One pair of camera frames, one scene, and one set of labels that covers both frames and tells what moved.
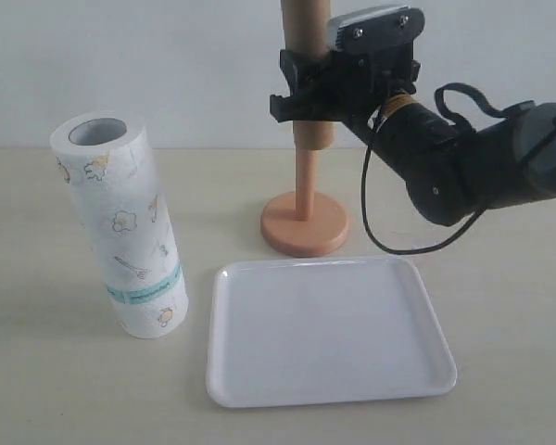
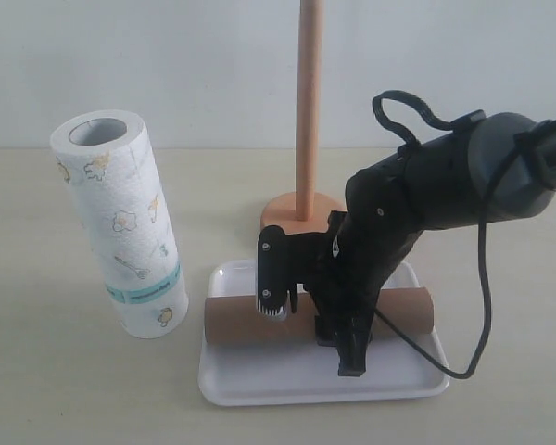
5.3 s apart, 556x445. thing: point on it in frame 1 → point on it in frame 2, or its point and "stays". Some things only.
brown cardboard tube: [305, 26] → [237, 320]
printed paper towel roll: [108, 162] stays
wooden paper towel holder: [303, 223] stays
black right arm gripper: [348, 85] → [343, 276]
